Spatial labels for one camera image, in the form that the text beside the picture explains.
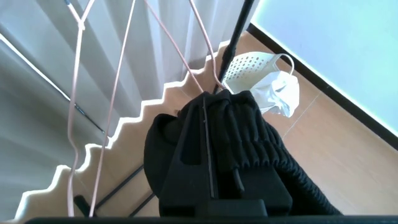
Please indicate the pink clothes hanger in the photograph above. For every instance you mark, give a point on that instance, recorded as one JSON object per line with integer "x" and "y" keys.
{"x": 175, "y": 46}
{"x": 74, "y": 93}

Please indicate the white garment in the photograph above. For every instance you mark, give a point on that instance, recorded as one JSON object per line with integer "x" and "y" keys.
{"x": 280, "y": 93}

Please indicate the black shorts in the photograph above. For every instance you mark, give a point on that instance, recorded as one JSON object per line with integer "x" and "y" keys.
{"x": 248, "y": 130}

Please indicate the white curtain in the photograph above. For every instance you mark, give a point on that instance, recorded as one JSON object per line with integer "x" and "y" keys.
{"x": 149, "y": 46}

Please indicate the white laundry basket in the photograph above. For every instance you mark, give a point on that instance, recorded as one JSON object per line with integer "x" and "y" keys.
{"x": 245, "y": 68}

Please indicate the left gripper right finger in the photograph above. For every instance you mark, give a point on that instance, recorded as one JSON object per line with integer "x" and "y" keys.
{"x": 267, "y": 186}

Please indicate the black clothes rack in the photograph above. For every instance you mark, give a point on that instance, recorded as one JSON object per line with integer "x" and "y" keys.
{"x": 238, "y": 28}

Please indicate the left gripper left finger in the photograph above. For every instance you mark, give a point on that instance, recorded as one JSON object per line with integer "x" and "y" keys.
{"x": 186, "y": 183}

